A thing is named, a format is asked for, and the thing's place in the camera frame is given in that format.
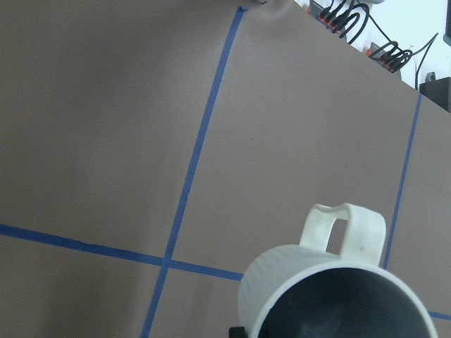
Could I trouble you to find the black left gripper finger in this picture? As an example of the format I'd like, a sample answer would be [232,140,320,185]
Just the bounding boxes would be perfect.
[228,327,247,338]

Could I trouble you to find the white ribbed mug grey inside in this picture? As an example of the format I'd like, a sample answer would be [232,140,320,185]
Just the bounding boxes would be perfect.
[237,204,437,337]

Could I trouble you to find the black power adapter box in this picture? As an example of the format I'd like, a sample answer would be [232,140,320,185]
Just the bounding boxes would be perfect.
[419,72,450,113]

